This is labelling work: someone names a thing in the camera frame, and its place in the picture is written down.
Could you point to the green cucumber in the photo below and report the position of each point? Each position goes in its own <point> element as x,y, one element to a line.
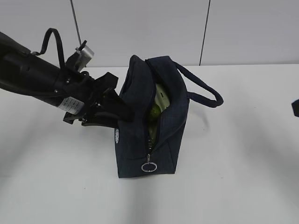
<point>153,117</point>

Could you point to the navy blue lunch bag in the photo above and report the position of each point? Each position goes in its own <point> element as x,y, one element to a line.
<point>136,154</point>

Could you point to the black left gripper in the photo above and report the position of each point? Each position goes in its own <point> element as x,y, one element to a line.
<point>93,102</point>

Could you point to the green-lidded glass food container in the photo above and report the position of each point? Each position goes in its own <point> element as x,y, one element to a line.
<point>161,98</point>

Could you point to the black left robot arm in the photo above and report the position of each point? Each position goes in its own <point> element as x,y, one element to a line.
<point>33,73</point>

